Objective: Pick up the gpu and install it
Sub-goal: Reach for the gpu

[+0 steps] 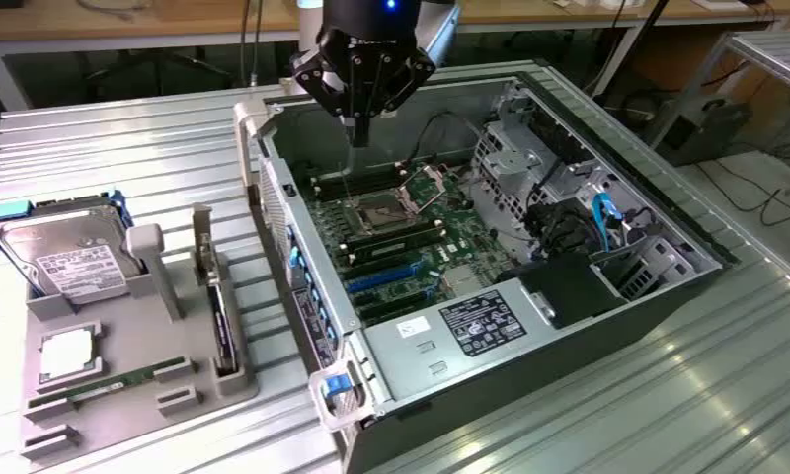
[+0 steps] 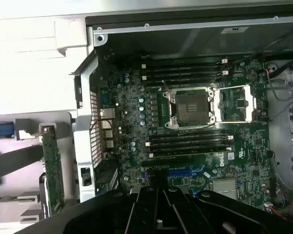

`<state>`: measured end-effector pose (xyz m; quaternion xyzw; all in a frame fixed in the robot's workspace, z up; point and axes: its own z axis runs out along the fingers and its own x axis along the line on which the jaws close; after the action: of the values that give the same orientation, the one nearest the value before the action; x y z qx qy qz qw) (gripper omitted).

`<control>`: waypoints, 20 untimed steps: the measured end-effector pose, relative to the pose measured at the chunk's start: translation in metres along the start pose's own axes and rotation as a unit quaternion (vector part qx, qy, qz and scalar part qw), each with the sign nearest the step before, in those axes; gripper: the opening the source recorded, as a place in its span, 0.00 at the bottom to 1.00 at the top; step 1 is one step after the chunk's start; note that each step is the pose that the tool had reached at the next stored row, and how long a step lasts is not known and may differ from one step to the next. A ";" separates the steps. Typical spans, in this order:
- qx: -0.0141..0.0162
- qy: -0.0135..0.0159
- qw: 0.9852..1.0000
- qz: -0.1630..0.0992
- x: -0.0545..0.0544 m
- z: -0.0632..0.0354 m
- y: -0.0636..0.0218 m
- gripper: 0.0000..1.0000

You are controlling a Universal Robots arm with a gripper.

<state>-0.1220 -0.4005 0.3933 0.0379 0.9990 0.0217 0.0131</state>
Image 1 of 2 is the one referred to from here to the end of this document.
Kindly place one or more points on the black RAM slot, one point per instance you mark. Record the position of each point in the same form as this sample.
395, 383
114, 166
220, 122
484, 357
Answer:
395, 243
363, 183
359, 179
392, 236
366, 189
356, 174
388, 230

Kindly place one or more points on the metal disk bay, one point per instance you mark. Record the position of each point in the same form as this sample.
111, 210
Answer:
632, 279
686, 259

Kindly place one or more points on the beige chipset heatsink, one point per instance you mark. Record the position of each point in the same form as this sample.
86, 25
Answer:
468, 280

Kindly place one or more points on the metal slat side table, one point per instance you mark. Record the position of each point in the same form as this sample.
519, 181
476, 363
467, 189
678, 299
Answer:
778, 54

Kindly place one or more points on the black chassis lock tab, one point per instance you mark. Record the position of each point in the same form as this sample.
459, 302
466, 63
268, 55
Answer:
290, 189

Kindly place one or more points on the long black expansion slot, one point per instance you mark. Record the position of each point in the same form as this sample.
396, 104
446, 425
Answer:
395, 302
406, 312

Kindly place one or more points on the grey parts rack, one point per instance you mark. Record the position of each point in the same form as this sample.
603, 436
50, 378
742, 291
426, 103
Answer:
139, 340

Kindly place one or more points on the green RAM stick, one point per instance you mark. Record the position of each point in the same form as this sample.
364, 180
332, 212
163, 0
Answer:
115, 380

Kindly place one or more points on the dark RAM stick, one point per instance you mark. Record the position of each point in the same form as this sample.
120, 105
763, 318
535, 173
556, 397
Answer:
395, 250

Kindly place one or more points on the silver hard disk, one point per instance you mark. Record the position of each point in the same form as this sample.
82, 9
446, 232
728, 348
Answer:
72, 257

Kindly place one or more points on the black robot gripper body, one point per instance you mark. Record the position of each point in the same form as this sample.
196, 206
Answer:
370, 24

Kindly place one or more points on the open grey PC case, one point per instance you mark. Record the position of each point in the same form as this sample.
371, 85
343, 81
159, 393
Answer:
567, 385

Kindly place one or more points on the grey power supply unit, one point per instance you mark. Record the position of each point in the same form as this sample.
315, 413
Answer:
435, 355

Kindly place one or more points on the black office chair base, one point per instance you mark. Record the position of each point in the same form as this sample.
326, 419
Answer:
171, 61

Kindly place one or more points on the blue expansion slot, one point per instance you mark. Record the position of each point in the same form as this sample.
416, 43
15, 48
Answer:
382, 275

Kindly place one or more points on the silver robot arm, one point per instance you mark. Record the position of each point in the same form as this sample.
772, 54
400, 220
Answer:
310, 24

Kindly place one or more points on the metal socket cover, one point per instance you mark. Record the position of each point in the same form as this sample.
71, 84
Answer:
431, 170

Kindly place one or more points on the blue case latch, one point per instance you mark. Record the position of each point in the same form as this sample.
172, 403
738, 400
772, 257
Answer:
338, 386

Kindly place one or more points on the silver CPU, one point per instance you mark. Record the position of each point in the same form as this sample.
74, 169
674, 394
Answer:
70, 355

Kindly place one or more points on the black equipment box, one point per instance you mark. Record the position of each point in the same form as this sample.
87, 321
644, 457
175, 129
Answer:
706, 131

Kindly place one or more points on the metal drive cage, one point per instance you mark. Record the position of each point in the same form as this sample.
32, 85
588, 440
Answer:
507, 163

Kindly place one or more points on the green motherboard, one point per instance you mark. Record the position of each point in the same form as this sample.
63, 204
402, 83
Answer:
462, 232

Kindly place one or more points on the black plastic shroud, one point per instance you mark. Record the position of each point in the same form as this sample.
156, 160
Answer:
567, 291

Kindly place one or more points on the blue disk carrier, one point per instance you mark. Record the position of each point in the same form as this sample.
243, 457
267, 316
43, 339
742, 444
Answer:
10, 210

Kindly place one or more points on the wooden desk white frame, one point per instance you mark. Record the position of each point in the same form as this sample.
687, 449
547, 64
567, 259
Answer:
534, 15
139, 24

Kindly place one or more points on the metal CPU socket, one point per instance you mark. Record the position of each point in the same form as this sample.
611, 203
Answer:
376, 213

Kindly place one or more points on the blue card retention clip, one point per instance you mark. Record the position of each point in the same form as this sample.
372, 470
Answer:
316, 299
296, 258
324, 317
331, 337
308, 282

